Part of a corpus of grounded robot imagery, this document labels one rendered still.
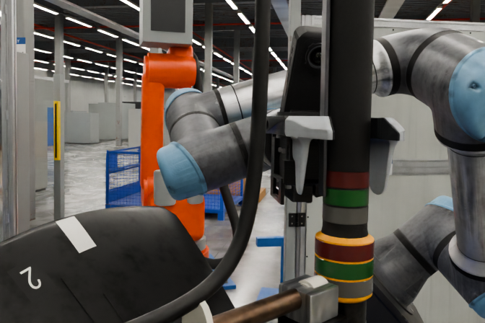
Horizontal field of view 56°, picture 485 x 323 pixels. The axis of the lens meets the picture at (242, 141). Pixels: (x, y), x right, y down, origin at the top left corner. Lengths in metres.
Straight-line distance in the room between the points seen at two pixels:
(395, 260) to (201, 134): 0.58
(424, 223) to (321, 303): 0.73
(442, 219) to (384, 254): 0.14
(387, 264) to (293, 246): 1.27
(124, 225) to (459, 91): 0.45
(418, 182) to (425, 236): 1.40
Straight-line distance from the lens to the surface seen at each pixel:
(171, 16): 4.18
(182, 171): 0.56
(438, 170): 2.46
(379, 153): 0.36
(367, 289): 0.35
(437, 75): 0.69
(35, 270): 0.35
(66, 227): 0.38
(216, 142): 0.57
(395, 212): 2.39
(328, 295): 0.33
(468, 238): 0.88
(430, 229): 1.03
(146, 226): 0.41
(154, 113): 4.24
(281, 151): 0.42
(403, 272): 1.03
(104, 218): 0.40
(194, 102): 0.68
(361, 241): 0.34
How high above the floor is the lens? 1.51
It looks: 3 degrees down
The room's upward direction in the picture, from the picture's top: 1 degrees clockwise
